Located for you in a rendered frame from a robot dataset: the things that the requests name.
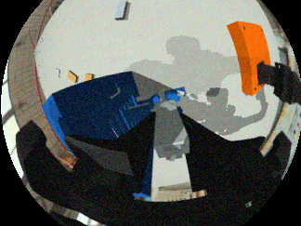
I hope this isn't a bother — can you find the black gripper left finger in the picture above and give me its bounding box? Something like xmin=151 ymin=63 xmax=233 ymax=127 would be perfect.
xmin=65 ymin=111 xmax=155 ymax=194

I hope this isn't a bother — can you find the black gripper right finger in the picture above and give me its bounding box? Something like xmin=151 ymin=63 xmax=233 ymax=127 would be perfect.
xmin=179 ymin=113 xmax=265 ymax=193

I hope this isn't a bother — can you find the blue slatted panel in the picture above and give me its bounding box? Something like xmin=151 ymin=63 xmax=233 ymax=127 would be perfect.
xmin=42 ymin=72 xmax=190 ymax=198

